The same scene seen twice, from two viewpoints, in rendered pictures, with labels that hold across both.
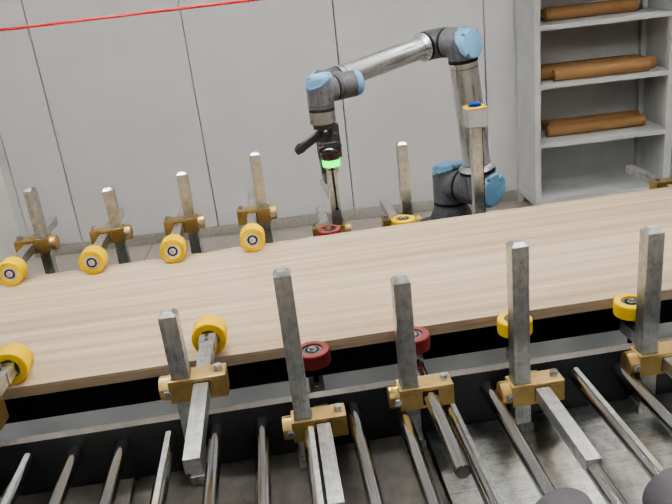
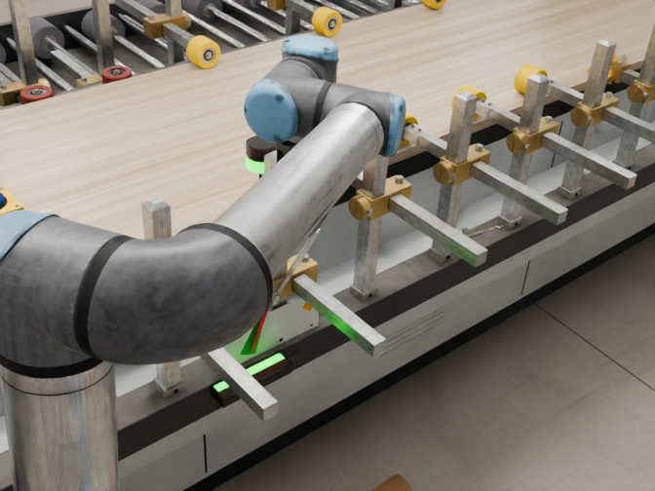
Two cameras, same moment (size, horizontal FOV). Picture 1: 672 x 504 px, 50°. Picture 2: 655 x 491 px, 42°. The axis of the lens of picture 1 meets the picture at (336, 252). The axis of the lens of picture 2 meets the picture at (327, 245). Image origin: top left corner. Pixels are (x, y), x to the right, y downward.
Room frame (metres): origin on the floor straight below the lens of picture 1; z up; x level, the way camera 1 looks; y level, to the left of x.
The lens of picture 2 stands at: (3.50, -0.75, 1.89)
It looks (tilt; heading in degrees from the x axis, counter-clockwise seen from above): 35 degrees down; 142
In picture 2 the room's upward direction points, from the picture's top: 4 degrees clockwise
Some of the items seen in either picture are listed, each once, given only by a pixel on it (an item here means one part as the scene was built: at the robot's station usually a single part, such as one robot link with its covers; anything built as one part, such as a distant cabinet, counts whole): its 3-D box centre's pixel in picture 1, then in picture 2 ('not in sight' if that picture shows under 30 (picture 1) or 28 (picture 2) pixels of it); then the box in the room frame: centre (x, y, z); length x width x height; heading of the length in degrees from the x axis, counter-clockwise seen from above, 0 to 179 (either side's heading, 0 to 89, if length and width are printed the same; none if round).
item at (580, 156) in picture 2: (107, 232); (544, 136); (2.35, 0.77, 0.95); 0.50 x 0.04 x 0.04; 4
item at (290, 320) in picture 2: not in sight; (269, 331); (2.41, -0.04, 0.75); 0.26 x 0.01 x 0.10; 94
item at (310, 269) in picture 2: (331, 231); (283, 278); (2.38, 0.01, 0.85); 0.14 x 0.06 x 0.05; 94
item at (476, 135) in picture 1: (478, 189); not in sight; (2.42, -0.53, 0.93); 0.05 x 0.05 x 0.45; 4
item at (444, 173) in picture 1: (451, 180); not in sight; (3.03, -0.54, 0.79); 0.17 x 0.15 x 0.18; 35
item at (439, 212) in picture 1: (451, 209); not in sight; (3.04, -0.54, 0.65); 0.19 x 0.19 x 0.10
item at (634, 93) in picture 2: not in sight; (648, 88); (2.30, 1.25, 0.95); 0.14 x 0.06 x 0.05; 94
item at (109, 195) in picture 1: (123, 253); (520, 166); (2.33, 0.73, 0.87); 0.04 x 0.04 x 0.48; 4
